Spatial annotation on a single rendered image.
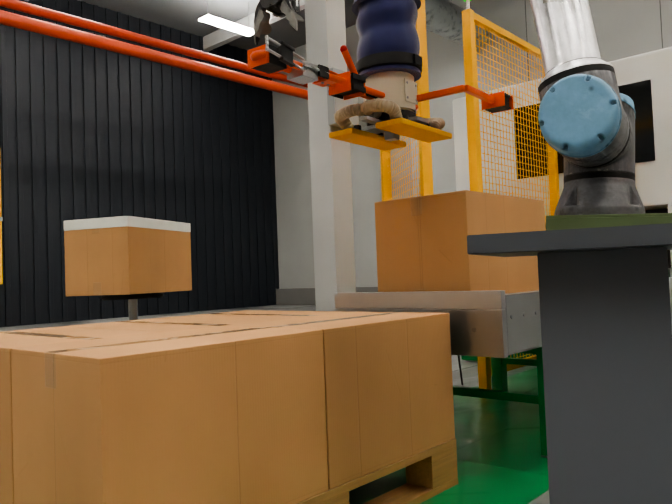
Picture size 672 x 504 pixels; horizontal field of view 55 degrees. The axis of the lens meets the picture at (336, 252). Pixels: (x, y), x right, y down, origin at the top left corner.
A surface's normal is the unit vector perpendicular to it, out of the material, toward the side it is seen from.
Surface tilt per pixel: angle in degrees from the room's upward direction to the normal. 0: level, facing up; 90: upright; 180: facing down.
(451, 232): 90
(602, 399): 90
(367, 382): 90
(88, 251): 90
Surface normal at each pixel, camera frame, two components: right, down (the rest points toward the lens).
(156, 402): 0.75, -0.05
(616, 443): -0.39, -0.02
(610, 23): -0.68, 0.00
